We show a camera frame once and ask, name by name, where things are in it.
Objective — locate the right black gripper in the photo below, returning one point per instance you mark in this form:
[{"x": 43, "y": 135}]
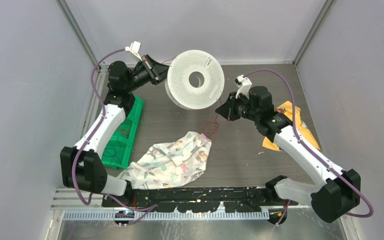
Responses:
[{"x": 227, "y": 110}]

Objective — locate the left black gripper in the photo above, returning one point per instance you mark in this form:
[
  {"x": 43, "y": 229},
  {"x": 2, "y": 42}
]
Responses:
[{"x": 156, "y": 72}]

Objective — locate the grey plastic spool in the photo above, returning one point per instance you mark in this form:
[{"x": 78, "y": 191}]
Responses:
[{"x": 195, "y": 80}]

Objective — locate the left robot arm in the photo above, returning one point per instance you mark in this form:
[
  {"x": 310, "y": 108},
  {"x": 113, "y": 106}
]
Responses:
[{"x": 81, "y": 164}]

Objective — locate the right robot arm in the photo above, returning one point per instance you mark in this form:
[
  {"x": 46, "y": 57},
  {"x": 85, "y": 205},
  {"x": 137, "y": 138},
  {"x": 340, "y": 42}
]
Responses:
[{"x": 280, "y": 131}]

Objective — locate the green three-compartment bin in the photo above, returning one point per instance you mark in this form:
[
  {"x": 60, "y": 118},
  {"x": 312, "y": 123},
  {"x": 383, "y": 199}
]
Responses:
[{"x": 118, "y": 151}]

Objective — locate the white patterned cloth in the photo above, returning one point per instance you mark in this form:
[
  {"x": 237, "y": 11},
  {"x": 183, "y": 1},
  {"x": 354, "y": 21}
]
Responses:
[{"x": 171, "y": 164}]

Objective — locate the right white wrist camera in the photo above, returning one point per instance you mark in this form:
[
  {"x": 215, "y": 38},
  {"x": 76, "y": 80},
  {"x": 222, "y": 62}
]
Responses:
[{"x": 244, "y": 85}]

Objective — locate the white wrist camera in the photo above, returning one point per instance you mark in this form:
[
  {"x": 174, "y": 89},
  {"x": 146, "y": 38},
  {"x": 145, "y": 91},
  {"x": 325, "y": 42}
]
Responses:
[
  {"x": 244, "y": 85},
  {"x": 134, "y": 49}
]

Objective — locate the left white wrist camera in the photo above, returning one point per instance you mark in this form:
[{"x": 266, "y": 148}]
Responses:
[{"x": 134, "y": 49}]

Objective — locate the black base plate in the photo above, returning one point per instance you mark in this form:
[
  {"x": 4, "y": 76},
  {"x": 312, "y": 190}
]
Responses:
[{"x": 237, "y": 199}]

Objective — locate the aluminium frame rail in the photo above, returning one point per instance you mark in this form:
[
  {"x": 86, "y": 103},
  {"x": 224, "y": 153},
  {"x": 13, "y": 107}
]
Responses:
[{"x": 330, "y": 198}]

